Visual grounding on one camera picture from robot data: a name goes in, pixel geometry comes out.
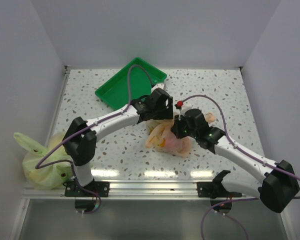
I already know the orange translucent plastic bag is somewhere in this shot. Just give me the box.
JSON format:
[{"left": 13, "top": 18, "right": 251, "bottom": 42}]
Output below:
[{"left": 144, "top": 112, "right": 217, "bottom": 158}]

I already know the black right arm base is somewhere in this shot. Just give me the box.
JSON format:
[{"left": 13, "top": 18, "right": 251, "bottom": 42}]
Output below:
[{"left": 196, "top": 170, "right": 242, "bottom": 199}]

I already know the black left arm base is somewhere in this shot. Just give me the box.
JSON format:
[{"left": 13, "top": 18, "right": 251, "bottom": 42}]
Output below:
[{"left": 63, "top": 180, "right": 110, "bottom": 198}]

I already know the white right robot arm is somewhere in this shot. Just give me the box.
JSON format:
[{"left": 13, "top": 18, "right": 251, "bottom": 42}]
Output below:
[{"left": 171, "top": 109, "right": 300, "bottom": 213}]

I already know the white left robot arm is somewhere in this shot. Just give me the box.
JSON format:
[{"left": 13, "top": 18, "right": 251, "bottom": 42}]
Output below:
[{"left": 62, "top": 88, "right": 174, "bottom": 197}]

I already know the green translucent plastic bag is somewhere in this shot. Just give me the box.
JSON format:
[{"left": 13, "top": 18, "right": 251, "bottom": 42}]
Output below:
[{"left": 13, "top": 131, "right": 73, "bottom": 191}]

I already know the green plastic tray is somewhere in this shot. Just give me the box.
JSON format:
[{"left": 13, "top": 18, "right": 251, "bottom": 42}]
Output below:
[{"left": 95, "top": 57, "right": 167, "bottom": 110}]

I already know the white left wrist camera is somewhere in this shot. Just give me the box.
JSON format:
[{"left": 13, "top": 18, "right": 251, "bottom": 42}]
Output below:
[{"left": 151, "top": 82, "right": 166, "bottom": 93}]

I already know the red cable connector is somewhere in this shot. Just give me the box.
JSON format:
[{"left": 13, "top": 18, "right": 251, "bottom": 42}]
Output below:
[{"left": 175, "top": 100, "right": 184, "bottom": 109}]

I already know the aluminium front rail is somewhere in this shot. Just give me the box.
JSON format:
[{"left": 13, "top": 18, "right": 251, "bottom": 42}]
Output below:
[{"left": 22, "top": 181, "right": 286, "bottom": 201}]

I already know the aluminium side rail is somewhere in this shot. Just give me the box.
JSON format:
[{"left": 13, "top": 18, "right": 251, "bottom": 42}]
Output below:
[{"left": 45, "top": 65, "right": 71, "bottom": 145}]

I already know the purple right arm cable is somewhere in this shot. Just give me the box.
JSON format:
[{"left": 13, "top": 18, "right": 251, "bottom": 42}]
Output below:
[{"left": 182, "top": 94, "right": 300, "bottom": 240}]

